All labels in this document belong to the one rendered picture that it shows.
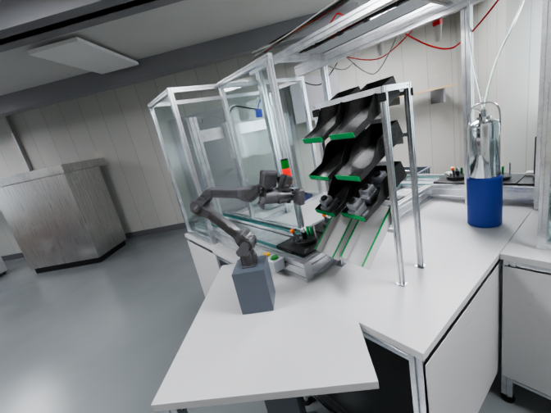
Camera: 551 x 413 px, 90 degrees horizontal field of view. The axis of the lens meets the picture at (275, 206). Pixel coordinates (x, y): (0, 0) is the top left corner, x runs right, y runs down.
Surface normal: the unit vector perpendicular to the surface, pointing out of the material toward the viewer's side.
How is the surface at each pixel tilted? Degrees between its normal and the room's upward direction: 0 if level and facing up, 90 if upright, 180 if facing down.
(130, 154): 90
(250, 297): 90
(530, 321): 90
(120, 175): 90
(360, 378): 0
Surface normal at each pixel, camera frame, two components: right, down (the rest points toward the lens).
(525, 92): -0.06, 0.28
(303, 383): -0.21, -0.94
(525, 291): -0.77, 0.33
